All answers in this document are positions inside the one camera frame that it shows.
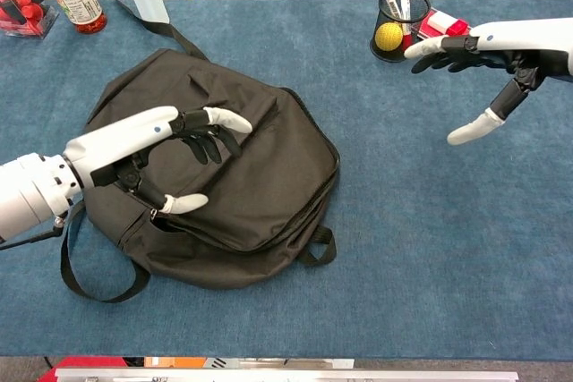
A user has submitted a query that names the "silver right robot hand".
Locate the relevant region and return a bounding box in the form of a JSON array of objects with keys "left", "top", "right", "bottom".
[{"left": 404, "top": 18, "right": 573, "bottom": 146}]

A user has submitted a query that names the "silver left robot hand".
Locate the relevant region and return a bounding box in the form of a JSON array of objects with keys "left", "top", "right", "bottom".
[{"left": 64, "top": 106, "right": 254, "bottom": 216}]

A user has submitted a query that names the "black fabric backpack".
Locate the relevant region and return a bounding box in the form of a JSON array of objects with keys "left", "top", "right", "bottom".
[{"left": 60, "top": 0, "right": 340, "bottom": 303}]

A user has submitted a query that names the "small red block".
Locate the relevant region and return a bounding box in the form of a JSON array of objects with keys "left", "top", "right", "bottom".
[{"left": 445, "top": 18, "right": 469, "bottom": 38}]

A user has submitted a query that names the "white eraser block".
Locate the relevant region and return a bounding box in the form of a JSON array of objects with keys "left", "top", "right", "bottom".
[{"left": 425, "top": 10, "right": 457, "bottom": 35}]

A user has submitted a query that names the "yellow foam ball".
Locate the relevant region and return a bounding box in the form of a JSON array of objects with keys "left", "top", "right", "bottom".
[{"left": 374, "top": 22, "right": 404, "bottom": 51}]

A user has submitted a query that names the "black mesh pen holder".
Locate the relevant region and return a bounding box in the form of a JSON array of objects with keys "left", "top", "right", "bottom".
[{"left": 369, "top": 0, "right": 432, "bottom": 64}]

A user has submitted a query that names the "blue felt table cloth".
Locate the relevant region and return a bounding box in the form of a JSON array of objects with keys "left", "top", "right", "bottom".
[{"left": 0, "top": 0, "right": 573, "bottom": 361}]

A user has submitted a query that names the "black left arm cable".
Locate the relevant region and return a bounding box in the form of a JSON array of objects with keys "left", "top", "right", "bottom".
[{"left": 0, "top": 214, "right": 68, "bottom": 251}]

